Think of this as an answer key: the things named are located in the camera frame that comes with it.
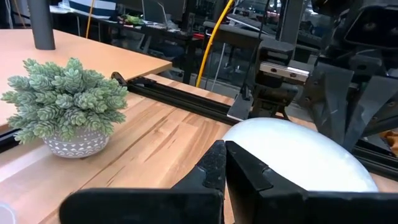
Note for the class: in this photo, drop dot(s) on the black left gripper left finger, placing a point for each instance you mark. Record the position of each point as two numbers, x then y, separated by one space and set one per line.
140 205

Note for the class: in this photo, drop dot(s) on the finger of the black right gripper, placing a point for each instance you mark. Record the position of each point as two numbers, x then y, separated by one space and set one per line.
373 102
329 99

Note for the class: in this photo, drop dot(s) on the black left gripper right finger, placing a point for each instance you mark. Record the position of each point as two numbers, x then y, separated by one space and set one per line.
295 208

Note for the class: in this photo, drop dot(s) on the large white flood lightbulb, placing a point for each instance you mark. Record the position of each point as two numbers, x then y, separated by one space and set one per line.
298 152

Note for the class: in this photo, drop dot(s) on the potted green succulent plant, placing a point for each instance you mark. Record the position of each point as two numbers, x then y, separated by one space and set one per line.
65 99

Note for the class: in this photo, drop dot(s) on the neighbouring wooden desk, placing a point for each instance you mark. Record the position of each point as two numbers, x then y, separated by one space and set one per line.
77 53

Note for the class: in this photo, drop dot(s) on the white navy striped box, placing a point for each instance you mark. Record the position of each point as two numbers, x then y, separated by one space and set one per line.
105 6

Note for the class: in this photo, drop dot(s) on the dark grey desk pole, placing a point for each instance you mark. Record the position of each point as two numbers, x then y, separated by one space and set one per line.
42 25

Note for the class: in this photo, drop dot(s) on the black frame clamp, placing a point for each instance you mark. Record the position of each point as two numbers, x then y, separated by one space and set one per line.
119 79

